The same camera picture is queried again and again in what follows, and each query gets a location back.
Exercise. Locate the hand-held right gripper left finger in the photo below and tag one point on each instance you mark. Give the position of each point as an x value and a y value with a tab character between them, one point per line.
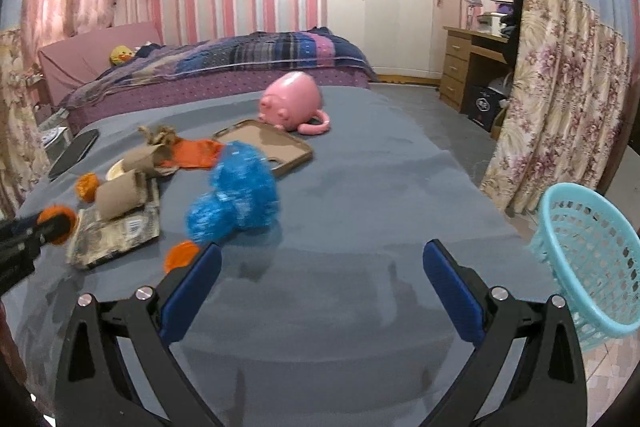
192	292

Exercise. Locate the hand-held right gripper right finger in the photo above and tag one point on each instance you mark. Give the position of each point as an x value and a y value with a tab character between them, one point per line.
452	292

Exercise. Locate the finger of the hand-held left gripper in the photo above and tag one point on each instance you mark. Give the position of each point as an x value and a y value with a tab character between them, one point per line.
50	228

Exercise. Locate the orange pom-pom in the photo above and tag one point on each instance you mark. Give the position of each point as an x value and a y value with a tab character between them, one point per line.
180	256
87	185
67	222

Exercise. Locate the brown cardboard tube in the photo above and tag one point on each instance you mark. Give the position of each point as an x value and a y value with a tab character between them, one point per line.
120	197
145	158

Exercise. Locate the blue fluffy plush ball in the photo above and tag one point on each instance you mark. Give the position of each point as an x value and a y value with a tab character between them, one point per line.
240	187

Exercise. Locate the turquoise plastic basket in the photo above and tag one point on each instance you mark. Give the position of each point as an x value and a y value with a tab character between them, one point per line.
585	247

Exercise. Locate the black smartphone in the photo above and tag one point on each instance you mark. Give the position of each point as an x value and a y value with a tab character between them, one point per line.
72	154

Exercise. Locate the cream bottle cap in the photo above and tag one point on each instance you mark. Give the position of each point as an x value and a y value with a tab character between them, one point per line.
115	170

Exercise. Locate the floral beige curtain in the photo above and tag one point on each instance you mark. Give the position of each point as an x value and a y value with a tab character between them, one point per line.
17	122
555	97

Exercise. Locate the orange carrot toy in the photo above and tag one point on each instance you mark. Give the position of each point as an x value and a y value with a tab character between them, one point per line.
195	153

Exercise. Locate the knotted brown twine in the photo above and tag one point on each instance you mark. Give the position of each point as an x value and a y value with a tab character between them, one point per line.
157	136

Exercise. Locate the brown phone case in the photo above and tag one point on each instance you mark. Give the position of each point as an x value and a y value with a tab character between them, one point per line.
285	152

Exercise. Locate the pink bed headboard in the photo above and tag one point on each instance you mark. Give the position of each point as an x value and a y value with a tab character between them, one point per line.
85	57

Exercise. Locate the yellow plush duck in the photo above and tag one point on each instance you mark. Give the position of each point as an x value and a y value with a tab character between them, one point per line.
121	55

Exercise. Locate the black printed box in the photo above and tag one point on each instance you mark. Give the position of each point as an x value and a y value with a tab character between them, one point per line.
482	107

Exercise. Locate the purple dotted bed mattress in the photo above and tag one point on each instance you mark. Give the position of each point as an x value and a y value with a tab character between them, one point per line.
200	89

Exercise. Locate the pink pig mug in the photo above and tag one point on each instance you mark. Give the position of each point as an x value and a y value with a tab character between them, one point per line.
290	99

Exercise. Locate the wooden desk with drawers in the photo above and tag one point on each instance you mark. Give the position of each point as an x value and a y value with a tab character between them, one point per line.
457	67

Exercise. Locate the bed with plaid blanket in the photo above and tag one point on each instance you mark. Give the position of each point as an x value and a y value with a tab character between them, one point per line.
250	52

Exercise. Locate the white box on desk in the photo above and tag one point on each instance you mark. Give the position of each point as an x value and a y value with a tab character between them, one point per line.
490	23

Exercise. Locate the desk lamp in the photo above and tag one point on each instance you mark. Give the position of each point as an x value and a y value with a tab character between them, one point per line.
472	2

